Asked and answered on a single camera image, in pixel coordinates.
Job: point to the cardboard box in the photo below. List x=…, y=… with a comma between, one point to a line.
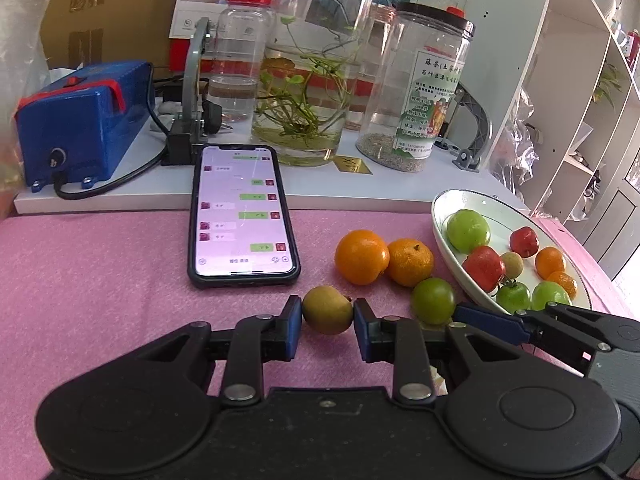
x=100, y=10

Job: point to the small green plant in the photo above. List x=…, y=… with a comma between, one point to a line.
x=609, y=87

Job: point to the blue box device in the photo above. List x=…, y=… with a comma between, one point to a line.
x=82, y=125

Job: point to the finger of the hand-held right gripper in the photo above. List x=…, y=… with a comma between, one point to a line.
x=590, y=322
x=492, y=322

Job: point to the large green jujube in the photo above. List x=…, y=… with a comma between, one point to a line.
x=467, y=230

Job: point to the white shelf unit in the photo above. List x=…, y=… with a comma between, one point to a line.
x=565, y=60

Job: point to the black smartphone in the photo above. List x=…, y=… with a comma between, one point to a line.
x=240, y=220

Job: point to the small tan pear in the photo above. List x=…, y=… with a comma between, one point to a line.
x=327, y=310
x=512, y=264

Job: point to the black plug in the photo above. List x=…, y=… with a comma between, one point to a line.
x=213, y=116

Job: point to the red wax apple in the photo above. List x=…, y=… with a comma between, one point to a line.
x=523, y=241

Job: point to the tall glass vase with plants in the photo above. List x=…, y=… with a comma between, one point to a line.
x=300, y=135

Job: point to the mandarin orange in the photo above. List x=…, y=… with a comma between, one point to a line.
x=565, y=282
x=410, y=262

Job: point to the small orange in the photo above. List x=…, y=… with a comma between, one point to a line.
x=550, y=261

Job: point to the cola bottle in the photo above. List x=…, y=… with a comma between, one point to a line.
x=456, y=10

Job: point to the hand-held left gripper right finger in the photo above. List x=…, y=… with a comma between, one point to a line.
x=361, y=332

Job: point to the white plate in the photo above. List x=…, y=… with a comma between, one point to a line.
x=500, y=215

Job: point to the crumpled clear plastic bag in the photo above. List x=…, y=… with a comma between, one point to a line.
x=520, y=127

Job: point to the white board shelf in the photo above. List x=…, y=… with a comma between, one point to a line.
x=140, y=192

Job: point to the grey clamp bracket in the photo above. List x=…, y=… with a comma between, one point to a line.
x=190, y=85
x=477, y=120

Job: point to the green tomato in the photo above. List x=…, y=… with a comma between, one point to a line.
x=512, y=297
x=434, y=300

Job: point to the large orange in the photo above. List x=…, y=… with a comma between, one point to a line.
x=361, y=257

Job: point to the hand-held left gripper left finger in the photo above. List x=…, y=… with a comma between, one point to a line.
x=295, y=327

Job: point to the clear plastic jar with label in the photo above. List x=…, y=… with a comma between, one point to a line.
x=395, y=110

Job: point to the clear bottle with red cap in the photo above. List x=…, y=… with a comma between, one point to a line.
x=240, y=60

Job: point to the small gold card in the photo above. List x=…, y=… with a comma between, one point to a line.
x=354, y=165

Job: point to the pink floral tablecloth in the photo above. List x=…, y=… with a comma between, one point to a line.
x=100, y=270

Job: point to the red tomato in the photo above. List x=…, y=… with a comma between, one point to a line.
x=483, y=268

